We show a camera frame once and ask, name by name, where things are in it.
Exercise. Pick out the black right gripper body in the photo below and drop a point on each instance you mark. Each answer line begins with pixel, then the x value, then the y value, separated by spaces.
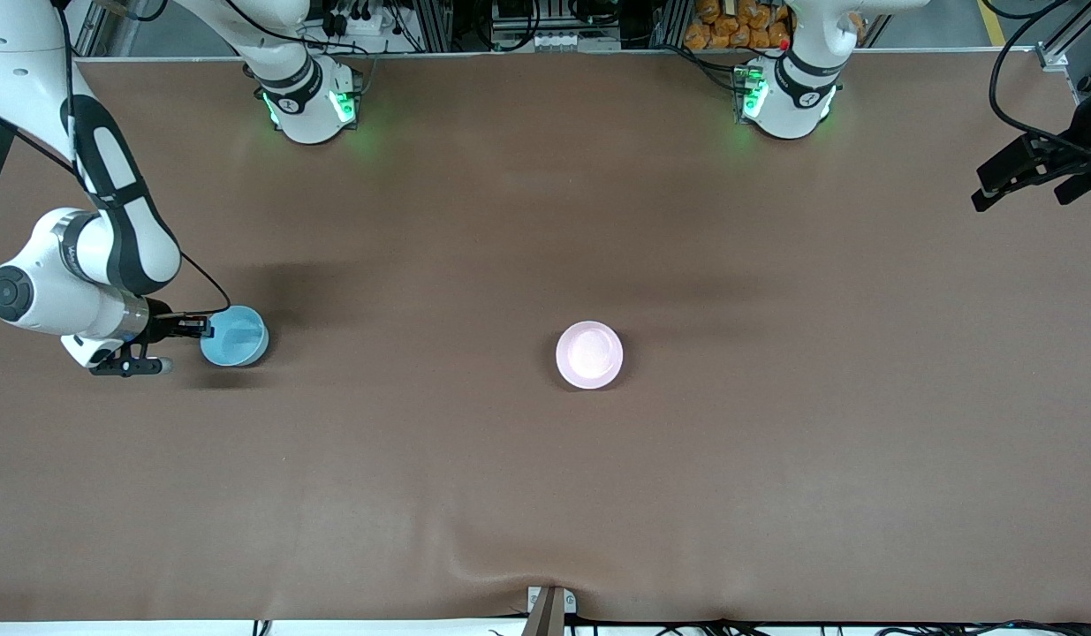
pixel 162 328

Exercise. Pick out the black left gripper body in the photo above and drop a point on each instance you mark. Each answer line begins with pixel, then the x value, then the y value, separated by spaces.
pixel 1072 150

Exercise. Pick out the blue bowl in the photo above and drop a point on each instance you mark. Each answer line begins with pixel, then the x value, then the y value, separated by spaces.
pixel 236 336

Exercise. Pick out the pink bowl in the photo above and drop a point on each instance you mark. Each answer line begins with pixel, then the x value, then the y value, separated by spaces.
pixel 589 355

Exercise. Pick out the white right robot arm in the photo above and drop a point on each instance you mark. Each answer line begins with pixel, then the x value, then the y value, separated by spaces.
pixel 94 256

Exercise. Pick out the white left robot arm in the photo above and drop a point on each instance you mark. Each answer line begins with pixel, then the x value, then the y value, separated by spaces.
pixel 797 97

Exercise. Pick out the bag of orange buns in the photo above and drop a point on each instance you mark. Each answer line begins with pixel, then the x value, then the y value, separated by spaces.
pixel 731 26

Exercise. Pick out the white power strip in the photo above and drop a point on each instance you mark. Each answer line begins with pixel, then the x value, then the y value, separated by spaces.
pixel 359 19

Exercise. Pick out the brown table cloth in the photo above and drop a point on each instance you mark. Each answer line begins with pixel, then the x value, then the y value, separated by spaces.
pixel 545 495

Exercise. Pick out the white connector block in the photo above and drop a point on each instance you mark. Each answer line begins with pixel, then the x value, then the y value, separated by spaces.
pixel 541 40

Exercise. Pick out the aluminium frame post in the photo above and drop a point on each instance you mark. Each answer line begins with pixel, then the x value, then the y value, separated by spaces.
pixel 435 25

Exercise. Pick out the metal mount bracket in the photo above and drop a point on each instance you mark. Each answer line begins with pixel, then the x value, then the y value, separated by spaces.
pixel 550 609

